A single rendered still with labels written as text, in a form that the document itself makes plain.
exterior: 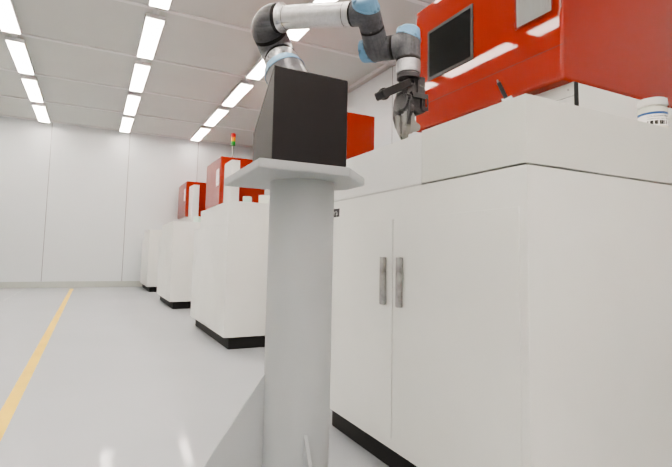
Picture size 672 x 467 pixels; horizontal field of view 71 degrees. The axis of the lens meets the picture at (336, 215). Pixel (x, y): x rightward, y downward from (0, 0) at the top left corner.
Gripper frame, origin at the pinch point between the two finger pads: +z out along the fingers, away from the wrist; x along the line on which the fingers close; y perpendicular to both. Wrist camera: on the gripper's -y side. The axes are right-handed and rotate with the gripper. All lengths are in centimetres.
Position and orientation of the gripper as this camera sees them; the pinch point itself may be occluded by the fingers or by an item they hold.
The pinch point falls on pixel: (402, 138)
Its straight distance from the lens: 148.0
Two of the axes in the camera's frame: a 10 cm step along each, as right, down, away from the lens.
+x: -4.5, 0.7, 8.9
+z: -0.2, 10.0, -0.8
